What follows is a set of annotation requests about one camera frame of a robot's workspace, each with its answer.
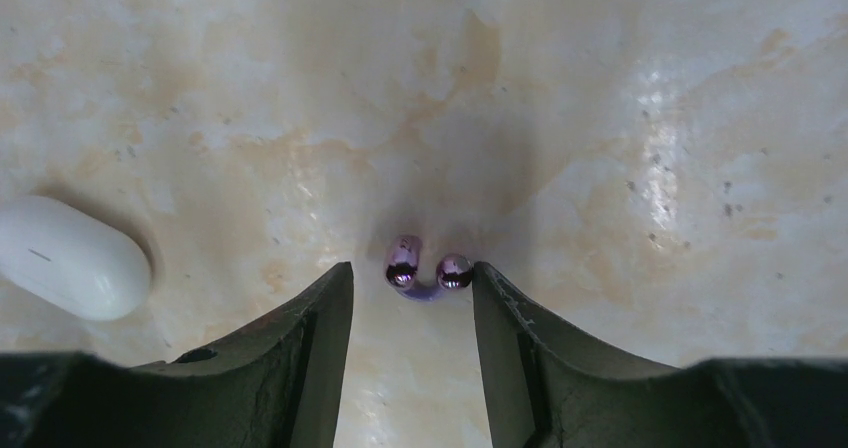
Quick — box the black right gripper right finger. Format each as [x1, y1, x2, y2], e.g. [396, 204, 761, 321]
[472, 262, 847, 447]

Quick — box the white oval charging case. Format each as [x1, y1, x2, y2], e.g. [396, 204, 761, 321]
[1, 195, 153, 321]

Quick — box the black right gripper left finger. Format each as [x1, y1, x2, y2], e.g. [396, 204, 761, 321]
[1, 262, 354, 447]

